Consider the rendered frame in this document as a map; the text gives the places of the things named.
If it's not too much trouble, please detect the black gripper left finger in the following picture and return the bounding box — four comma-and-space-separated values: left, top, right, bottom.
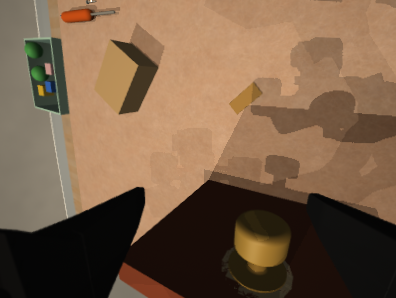
0, 187, 145, 298

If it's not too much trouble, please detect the brass door knob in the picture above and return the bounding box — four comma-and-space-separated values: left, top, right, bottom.
228, 210, 291, 293

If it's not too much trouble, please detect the orange-handled screwdriver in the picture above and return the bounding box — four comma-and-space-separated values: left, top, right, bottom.
61, 8, 115, 23

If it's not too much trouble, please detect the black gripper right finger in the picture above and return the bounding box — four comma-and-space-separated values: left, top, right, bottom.
306, 193, 396, 298

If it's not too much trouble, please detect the tan rectangular box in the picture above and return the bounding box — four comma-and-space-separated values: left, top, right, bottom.
94, 40, 158, 115

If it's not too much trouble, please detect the tan rectangular plate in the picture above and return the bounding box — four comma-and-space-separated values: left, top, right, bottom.
229, 83, 262, 114

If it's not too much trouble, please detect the dark brown wooden door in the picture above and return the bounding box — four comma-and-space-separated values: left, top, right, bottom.
119, 180, 352, 298

